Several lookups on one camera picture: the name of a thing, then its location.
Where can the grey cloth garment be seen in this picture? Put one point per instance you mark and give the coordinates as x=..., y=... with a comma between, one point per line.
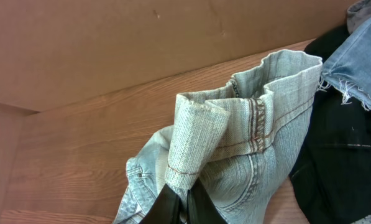
x=357, y=14

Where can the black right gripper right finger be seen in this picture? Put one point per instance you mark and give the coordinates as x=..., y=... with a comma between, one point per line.
x=200, y=208

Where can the light blue denim shorts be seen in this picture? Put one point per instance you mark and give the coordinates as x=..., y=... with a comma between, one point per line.
x=240, y=140

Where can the blue frayed denim jeans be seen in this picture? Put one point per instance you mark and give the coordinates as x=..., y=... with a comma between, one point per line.
x=348, y=69

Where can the black garment with patterned lining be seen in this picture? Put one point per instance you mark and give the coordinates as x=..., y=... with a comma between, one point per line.
x=332, y=175

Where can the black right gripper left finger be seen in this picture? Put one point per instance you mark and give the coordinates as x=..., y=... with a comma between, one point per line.
x=165, y=210

